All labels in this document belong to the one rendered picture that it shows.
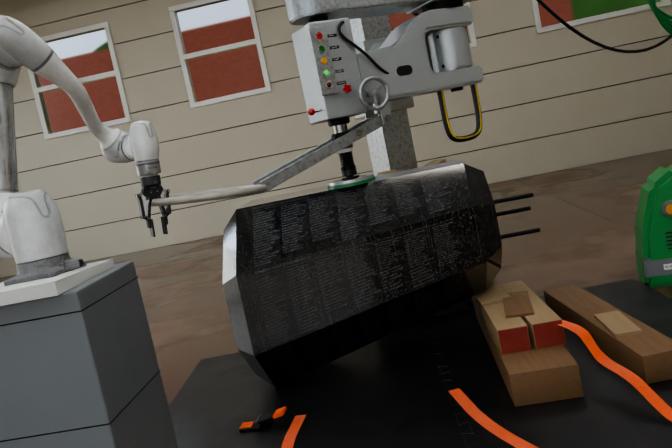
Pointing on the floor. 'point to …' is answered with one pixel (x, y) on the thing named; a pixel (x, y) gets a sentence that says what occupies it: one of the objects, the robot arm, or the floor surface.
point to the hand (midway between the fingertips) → (158, 227)
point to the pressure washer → (655, 229)
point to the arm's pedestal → (82, 369)
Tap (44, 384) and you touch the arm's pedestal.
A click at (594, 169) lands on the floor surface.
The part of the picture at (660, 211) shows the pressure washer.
